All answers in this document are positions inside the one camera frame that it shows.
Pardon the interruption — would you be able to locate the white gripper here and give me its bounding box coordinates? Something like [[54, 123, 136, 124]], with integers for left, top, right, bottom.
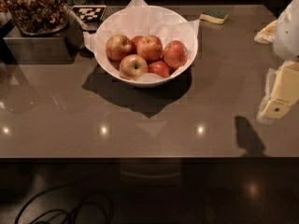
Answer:
[[254, 0, 299, 124]]

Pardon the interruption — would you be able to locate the white bowl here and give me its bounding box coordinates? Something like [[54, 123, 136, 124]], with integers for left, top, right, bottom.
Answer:
[[93, 5, 199, 89]]

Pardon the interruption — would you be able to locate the front small red apple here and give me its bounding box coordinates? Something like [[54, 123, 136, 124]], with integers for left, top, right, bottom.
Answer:
[[149, 61, 170, 77]]

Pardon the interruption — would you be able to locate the hidden back red apple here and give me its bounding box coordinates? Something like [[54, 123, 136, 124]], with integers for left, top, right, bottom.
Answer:
[[131, 35, 142, 54]]

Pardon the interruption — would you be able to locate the front yellow-red apple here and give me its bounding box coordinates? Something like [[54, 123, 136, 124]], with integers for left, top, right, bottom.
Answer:
[[119, 54, 149, 80]]

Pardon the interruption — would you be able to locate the left red-yellow apple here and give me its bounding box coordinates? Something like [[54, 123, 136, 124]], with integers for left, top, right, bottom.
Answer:
[[106, 35, 132, 61]]

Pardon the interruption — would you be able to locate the yellow green sponge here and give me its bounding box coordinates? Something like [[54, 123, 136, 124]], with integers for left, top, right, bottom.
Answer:
[[200, 8, 228, 24]]

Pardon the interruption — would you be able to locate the white paper liner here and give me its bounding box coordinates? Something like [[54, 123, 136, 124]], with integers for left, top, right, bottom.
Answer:
[[82, 0, 201, 83]]

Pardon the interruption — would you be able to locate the black white marker tag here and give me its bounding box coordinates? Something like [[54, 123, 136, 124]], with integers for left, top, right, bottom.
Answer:
[[72, 5, 107, 22]]

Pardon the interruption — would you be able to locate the glass jar of snacks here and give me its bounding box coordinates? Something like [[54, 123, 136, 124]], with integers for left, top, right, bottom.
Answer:
[[3, 0, 68, 35]]

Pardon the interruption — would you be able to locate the grey metal box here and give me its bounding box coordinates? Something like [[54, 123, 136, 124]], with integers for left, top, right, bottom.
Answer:
[[4, 21, 83, 64]]

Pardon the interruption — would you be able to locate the black cable on floor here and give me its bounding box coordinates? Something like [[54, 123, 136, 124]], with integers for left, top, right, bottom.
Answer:
[[13, 184, 115, 224]]

